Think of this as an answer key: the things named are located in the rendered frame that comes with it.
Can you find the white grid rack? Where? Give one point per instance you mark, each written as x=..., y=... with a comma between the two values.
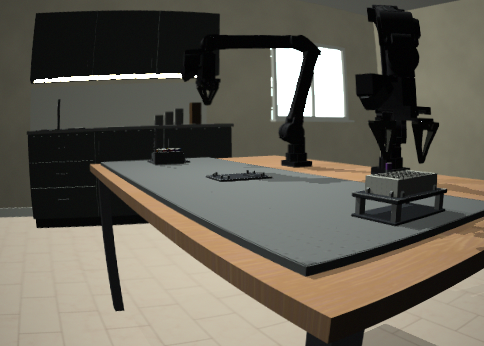
x=382, y=185

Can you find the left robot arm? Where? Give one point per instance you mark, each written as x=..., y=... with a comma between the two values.
x=374, y=90

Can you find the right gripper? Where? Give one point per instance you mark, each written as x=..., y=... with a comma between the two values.
x=212, y=86

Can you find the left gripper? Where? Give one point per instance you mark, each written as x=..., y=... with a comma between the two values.
x=404, y=113

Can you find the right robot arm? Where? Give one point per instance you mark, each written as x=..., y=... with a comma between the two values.
x=292, y=132

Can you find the grey curved work surface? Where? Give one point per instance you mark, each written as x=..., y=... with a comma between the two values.
x=305, y=226

